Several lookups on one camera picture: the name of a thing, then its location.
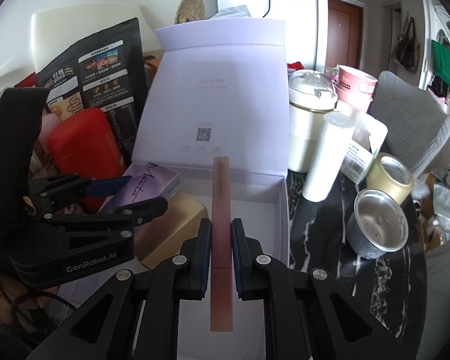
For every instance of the black hanging bag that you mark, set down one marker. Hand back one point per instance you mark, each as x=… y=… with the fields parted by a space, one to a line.
x=407 y=52

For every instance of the brown cardboard box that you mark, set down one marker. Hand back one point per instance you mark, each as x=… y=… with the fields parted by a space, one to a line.
x=176 y=225

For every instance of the purple box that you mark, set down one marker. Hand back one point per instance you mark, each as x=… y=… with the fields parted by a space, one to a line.
x=146 y=183

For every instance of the black printed food bag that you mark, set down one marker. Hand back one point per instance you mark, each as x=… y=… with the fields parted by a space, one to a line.
x=105 y=82

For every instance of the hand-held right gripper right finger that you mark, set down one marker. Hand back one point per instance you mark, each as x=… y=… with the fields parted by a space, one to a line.
x=238 y=255

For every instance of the white fridge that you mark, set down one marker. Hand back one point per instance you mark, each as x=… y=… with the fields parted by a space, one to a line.
x=303 y=30

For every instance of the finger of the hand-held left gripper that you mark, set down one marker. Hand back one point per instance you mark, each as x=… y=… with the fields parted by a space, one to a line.
x=105 y=186
x=142 y=210

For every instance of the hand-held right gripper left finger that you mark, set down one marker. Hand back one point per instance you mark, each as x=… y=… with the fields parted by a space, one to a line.
x=206 y=255

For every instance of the beige tape roll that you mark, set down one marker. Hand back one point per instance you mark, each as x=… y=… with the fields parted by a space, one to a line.
x=388 y=189

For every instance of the white green tissue box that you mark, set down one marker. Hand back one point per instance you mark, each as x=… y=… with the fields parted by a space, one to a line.
x=360 y=157

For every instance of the red canister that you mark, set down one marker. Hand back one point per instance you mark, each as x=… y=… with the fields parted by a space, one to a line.
x=82 y=146

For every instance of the cream cup with clear lid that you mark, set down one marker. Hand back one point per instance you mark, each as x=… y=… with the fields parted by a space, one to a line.
x=303 y=135

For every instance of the metal bowl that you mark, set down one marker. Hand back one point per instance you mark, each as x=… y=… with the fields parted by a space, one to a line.
x=375 y=225

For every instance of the grey plastic packet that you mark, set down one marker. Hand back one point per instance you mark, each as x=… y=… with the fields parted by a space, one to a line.
x=230 y=13

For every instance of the white paper roll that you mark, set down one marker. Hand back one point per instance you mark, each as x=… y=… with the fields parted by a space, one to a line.
x=324 y=157

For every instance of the stacked pink paper cups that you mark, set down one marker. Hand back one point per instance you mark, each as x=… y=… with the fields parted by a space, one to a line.
x=354 y=86

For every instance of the grey leaf pattern chair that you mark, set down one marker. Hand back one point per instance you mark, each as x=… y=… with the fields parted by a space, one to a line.
x=408 y=120

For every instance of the white plastic bag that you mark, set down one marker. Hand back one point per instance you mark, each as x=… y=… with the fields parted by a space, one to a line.
x=435 y=210

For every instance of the lavender gift box with lid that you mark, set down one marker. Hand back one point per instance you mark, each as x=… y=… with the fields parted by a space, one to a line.
x=210 y=93

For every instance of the brown wooden door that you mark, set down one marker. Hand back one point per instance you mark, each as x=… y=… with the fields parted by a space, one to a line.
x=343 y=33

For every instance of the woven round trivet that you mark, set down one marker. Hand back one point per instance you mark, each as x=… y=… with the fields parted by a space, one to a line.
x=189 y=7

